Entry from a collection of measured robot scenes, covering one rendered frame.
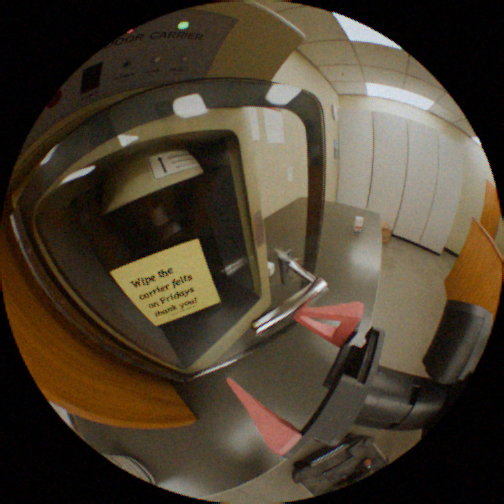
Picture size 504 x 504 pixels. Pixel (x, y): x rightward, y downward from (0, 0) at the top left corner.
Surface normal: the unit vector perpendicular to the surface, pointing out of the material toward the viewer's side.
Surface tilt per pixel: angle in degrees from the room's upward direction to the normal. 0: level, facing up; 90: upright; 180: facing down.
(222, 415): 0
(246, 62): 135
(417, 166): 90
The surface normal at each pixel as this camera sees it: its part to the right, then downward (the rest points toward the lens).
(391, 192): -0.66, 0.52
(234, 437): -0.14, -0.79
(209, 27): 0.62, 0.79
